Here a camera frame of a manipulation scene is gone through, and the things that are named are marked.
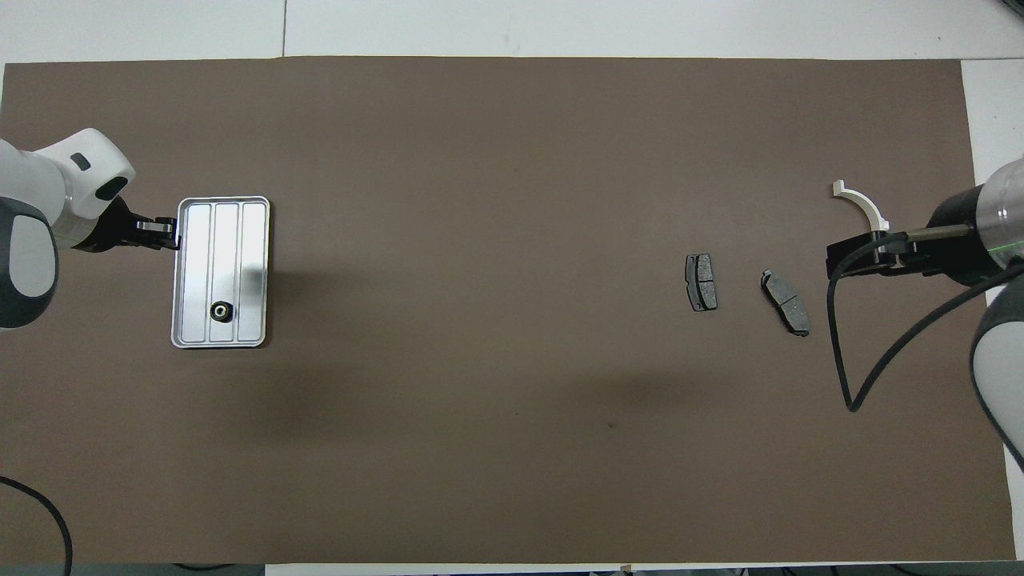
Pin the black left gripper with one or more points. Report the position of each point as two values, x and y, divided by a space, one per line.
116 236

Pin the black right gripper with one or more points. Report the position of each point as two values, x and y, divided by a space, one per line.
912 254

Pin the large black bearing gear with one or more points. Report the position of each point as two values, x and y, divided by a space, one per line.
221 312

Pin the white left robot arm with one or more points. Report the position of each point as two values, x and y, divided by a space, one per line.
32 184

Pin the silver metal tray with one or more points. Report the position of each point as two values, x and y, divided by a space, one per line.
200 272

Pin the elongated grey brake pad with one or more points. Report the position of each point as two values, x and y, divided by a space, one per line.
786 302

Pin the rectangular grey brake pad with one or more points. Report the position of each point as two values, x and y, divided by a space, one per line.
702 282

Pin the brown table mat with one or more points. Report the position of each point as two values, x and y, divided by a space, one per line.
480 400

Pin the white curved plastic bracket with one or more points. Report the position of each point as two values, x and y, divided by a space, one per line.
862 200

